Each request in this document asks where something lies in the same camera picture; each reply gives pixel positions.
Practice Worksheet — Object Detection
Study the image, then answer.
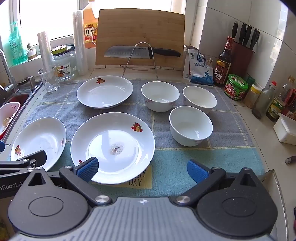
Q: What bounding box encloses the white plastic box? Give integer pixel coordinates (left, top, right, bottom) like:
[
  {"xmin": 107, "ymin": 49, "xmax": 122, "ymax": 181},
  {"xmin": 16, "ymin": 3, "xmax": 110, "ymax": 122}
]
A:
[{"xmin": 273, "ymin": 113, "xmax": 296, "ymax": 145}]

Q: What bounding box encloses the bamboo cutting board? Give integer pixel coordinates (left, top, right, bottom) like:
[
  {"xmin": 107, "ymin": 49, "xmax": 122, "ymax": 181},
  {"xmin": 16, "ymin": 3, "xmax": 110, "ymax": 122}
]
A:
[{"xmin": 95, "ymin": 9, "xmax": 186, "ymax": 69}]

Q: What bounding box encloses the green dish soap bottle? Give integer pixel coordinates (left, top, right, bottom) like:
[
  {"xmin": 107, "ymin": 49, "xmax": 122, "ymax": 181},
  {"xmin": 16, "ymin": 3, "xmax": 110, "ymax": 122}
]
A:
[{"xmin": 9, "ymin": 21, "xmax": 28, "ymax": 65}]

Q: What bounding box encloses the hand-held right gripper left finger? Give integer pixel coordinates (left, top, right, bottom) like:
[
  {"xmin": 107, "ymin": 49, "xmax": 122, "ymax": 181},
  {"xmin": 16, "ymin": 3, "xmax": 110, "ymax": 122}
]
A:
[{"xmin": 27, "ymin": 157, "xmax": 114, "ymax": 208}]

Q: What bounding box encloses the white fruit-print plate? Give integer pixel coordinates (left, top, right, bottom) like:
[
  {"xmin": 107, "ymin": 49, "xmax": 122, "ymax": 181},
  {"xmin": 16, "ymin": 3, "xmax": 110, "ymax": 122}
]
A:
[
  {"xmin": 10, "ymin": 117, "xmax": 67, "ymax": 172},
  {"xmin": 77, "ymin": 75, "xmax": 134, "ymax": 109},
  {"xmin": 70, "ymin": 112, "xmax": 155, "ymax": 185}
]

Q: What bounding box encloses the grey checked towel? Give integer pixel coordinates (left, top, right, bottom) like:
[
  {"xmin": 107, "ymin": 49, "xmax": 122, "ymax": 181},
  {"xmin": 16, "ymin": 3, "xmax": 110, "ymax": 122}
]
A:
[{"xmin": 24, "ymin": 79, "xmax": 265, "ymax": 197}]

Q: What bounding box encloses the metal faucet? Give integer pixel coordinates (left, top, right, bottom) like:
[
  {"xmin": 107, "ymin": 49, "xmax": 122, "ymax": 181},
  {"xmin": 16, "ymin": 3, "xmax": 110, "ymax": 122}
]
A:
[{"xmin": 0, "ymin": 49, "xmax": 18, "ymax": 93}]

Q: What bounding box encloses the orange cooking wine jug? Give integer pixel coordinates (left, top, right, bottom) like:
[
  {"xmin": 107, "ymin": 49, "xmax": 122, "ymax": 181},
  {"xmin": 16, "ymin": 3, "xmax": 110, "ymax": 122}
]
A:
[{"xmin": 83, "ymin": 0, "xmax": 100, "ymax": 49}]

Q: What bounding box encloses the glass bottle with red cap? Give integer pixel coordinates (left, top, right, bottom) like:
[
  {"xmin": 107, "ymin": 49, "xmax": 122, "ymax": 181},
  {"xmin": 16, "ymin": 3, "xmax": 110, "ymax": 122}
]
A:
[{"xmin": 252, "ymin": 80, "xmax": 277, "ymax": 119}]

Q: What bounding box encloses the dark vinegar bottle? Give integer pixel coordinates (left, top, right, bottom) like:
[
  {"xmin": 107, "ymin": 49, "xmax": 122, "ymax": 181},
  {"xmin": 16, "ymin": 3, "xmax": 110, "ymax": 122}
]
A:
[{"xmin": 213, "ymin": 36, "xmax": 234, "ymax": 87}]

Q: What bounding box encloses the steel sink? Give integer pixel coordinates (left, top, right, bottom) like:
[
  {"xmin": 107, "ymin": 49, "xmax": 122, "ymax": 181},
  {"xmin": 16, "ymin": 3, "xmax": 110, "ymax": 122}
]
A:
[{"xmin": 0, "ymin": 81, "xmax": 43, "ymax": 144}]

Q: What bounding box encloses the beige paper roll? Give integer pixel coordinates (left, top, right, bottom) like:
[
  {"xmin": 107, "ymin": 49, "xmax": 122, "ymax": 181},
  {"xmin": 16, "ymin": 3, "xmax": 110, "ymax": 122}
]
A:
[{"xmin": 37, "ymin": 32, "xmax": 57, "ymax": 70}]

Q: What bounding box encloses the santoku kitchen knife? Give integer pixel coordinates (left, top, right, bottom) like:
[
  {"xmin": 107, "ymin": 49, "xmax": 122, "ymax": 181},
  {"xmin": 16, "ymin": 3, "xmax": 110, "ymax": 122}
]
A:
[{"xmin": 104, "ymin": 46, "xmax": 182, "ymax": 58}]

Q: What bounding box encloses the glass jar with lid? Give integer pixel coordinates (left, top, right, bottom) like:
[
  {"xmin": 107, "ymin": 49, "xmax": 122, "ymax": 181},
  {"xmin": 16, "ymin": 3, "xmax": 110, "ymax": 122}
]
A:
[{"xmin": 51, "ymin": 45, "xmax": 78, "ymax": 81}]

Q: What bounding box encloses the white and blue salt bag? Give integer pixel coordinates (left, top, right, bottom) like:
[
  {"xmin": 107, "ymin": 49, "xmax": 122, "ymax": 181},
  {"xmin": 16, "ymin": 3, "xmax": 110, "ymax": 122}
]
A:
[{"xmin": 183, "ymin": 46, "xmax": 214, "ymax": 86}]

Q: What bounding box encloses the clear glass mug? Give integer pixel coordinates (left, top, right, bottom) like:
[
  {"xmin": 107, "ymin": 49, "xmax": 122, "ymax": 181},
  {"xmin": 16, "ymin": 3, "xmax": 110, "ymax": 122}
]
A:
[{"xmin": 38, "ymin": 67, "xmax": 60, "ymax": 94}]

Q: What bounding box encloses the green-labelled oil bottle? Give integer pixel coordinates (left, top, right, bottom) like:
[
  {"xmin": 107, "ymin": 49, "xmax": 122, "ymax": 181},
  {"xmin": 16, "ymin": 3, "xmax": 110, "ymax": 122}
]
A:
[{"xmin": 266, "ymin": 75, "xmax": 295, "ymax": 122}]

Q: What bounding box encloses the small potted plant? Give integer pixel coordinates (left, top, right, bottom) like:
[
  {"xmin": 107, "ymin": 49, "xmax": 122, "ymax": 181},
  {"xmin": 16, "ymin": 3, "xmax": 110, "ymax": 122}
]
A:
[{"xmin": 26, "ymin": 42, "xmax": 38, "ymax": 60}]

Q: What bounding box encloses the small yellow-lidded jar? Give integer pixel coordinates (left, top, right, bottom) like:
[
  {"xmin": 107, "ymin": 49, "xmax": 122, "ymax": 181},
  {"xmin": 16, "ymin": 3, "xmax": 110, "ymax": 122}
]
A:
[{"xmin": 243, "ymin": 84, "xmax": 263, "ymax": 108}]

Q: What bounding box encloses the brown knife block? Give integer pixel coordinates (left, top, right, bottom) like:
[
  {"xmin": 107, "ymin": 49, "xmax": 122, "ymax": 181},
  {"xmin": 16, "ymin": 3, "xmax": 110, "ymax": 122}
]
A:
[{"xmin": 230, "ymin": 42, "xmax": 255, "ymax": 78}]

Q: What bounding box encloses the tall cling film roll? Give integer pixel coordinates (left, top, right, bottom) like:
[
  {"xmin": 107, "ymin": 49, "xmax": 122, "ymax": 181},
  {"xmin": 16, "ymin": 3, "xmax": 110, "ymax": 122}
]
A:
[{"xmin": 73, "ymin": 10, "xmax": 88, "ymax": 75}]

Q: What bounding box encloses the metal wire rack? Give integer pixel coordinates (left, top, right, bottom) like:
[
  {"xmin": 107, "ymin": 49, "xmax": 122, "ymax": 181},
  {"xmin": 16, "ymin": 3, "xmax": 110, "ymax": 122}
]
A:
[{"xmin": 120, "ymin": 42, "xmax": 162, "ymax": 80}]

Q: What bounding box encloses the green sauce jar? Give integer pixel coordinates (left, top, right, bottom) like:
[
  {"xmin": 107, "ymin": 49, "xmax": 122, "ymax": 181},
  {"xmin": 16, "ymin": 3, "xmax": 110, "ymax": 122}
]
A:
[{"xmin": 224, "ymin": 74, "xmax": 249, "ymax": 101}]

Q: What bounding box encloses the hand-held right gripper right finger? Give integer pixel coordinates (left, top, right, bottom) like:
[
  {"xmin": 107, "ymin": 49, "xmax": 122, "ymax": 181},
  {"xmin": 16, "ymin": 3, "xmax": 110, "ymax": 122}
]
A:
[{"xmin": 172, "ymin": 159, "xmax": 260, "ymax": 207}]

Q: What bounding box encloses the white ceramic bowl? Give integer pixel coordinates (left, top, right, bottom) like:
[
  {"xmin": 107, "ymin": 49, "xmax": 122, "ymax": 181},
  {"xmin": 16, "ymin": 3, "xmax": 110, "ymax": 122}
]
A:
[
  {"xmin": 169, "ymin": 106, "xmax": 213, "ymax": 147},
  {"xmin": 141, "ymin": 81, "xmax": 180, "ymax": 113},
  {"xmin": 183, "ymin": 86, "xmax": 217, "ymax": 114}
]

